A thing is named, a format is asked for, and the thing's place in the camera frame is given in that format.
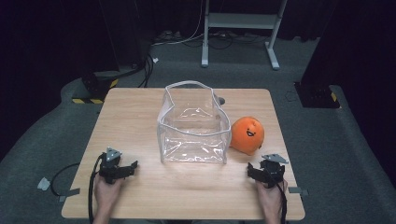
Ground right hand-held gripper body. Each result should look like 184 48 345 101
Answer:
259 153 290 189

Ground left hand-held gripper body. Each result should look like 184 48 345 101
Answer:
98 147 123 185

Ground orange plush toy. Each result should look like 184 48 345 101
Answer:
229 116 266 157

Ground clear plastic bag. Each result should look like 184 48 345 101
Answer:
156 79 233 165

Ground person's right hand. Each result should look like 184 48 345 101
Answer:
255 178 289 218

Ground person's left hand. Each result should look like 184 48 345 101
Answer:
93 173 124 217

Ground grey tape strip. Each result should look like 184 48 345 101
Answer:
287 186 310 197
58 188 81 203

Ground grey tape scrap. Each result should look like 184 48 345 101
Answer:
36 176 51 191

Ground black stand with striped base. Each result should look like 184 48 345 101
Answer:
71 69 120 105

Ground black stand base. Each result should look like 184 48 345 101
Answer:
293 81 342 109

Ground white metal stand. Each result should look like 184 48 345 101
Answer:
201 0 289 71

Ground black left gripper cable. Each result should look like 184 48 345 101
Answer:
87 153 106 224

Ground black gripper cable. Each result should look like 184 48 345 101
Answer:
274 174 289 224
87 153 106 224

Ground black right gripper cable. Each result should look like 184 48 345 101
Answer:
274 174 289 224

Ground black floor cable loop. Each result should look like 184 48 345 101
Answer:
49 161 81 198

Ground black floor cable bundle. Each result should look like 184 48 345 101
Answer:
137 53 156 89

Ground black cables under stand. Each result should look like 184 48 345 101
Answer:
181 30 269 51

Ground white floor cable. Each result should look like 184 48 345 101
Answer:
151 0 205 48

